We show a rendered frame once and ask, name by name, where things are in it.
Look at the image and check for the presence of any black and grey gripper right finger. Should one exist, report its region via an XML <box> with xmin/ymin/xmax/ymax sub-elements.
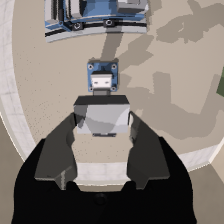
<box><xmin>126</xmin><ymin>111</ymin><xmax>197</xmax><ymax>224</ymax></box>

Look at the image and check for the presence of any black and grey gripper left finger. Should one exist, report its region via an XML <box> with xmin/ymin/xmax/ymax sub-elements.
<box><xmin>11</xmin><ymin>112</ymin><xmax>78</xmax><ymax>224</ymax></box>

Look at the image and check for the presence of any grey metal block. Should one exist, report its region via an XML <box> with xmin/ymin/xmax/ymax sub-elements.
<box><xmin>73</xmin><ymin>95</ymin><xmax>130</xmax><ymax>134</ymax></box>

